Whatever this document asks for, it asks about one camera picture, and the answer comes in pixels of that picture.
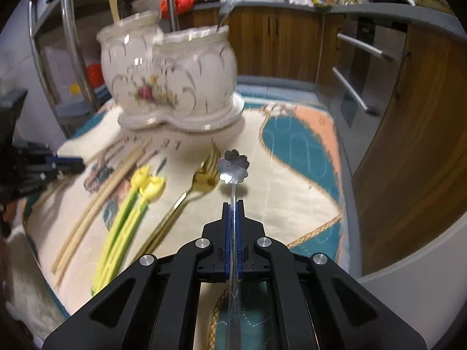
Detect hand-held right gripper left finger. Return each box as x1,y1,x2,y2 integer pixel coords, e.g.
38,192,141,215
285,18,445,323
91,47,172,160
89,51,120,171
42,202,234,350

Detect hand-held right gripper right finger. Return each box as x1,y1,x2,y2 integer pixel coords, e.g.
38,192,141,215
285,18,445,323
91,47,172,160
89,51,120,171
235,200,427,350

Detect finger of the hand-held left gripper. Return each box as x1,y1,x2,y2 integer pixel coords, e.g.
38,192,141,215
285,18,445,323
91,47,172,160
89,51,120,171
13,140,86,174
11,166,61,198

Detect silver flower-head spoon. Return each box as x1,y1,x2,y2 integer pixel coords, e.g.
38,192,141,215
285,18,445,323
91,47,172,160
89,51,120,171
218,149,250,350

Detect yellow tulip green-handled utensil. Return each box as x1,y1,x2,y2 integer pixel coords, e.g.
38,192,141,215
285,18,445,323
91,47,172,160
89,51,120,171
90,176,165,297
93,165,152,288

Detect white floral ceramic utensil holder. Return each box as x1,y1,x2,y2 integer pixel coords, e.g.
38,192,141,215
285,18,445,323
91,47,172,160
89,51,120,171
97,11,245,132

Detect printed beige teal table mat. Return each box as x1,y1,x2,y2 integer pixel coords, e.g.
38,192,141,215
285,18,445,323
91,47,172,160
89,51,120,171
22,84,345,350

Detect large red plastic bag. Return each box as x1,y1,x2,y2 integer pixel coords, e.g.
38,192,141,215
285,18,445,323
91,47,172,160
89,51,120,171
86,64,105,90

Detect stainless steel storage rack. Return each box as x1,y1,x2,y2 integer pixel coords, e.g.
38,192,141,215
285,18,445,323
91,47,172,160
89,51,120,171
29,0,180,139

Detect built-in steel oven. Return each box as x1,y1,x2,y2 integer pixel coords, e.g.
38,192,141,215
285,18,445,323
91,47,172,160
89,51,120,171
330,15,411,130

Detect wooden lower kitchen cabinets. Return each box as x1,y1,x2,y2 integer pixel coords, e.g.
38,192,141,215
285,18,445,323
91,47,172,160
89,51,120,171
182,5,467,274

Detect silver metal utensil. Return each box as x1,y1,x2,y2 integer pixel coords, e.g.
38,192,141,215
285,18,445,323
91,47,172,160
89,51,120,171
217,2,235,33

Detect grey kitchen countertop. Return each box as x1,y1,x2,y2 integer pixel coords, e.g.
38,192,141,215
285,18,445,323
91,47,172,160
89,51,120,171
190,0,467,44

